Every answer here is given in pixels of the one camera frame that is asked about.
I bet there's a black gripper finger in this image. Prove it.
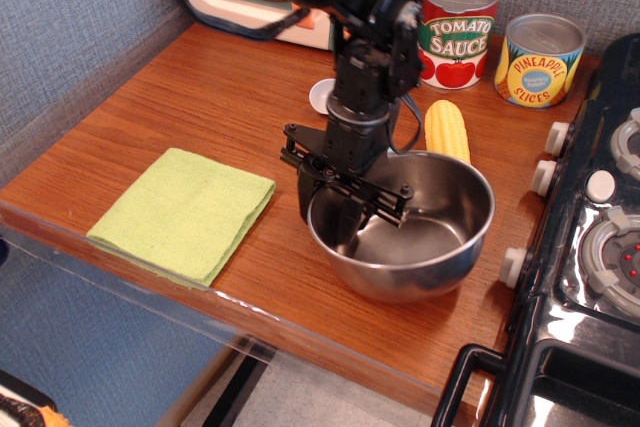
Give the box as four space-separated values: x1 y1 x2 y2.
297 164 326 222
336 197 375 252

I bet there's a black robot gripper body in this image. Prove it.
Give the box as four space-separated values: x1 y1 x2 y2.
281 99 415 227

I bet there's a stainless steel pan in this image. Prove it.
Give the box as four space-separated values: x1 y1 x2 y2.
307 151 495 303

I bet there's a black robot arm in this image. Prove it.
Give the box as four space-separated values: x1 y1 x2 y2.
281 0 423 245

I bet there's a yellow toy corn cob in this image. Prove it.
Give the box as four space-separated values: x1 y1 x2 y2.
424 100 471 164

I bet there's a green folded cloth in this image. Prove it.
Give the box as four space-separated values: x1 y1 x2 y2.
87 148 276 288

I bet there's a tomato sauce can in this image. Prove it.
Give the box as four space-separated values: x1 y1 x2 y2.
418 0 500 90

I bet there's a pineapple slices can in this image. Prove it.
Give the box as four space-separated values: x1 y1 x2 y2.
494 13 587 109

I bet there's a clear acrylic edge guard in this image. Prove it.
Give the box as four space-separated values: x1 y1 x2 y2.
1 204 446 410

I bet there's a black toy stove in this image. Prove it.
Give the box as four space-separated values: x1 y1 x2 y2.
433 34 639 426

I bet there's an orange object bottom left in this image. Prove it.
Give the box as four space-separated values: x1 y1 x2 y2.
38 406 71 427

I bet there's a white spoon teal handle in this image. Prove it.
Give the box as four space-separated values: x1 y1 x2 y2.
308 78 335 115

